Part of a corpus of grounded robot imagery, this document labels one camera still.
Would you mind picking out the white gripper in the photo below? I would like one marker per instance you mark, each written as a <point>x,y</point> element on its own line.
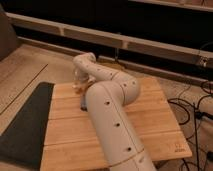
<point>82,80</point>

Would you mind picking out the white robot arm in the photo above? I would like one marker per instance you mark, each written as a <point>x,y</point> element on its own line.
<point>110,91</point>

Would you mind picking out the dark grey floor mat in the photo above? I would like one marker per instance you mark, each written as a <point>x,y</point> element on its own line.
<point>23,140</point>

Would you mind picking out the grey sofa corner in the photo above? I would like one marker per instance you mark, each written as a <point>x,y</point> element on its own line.
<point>8,39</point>

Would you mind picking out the white shelf rail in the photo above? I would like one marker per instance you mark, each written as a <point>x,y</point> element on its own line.
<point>153,48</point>

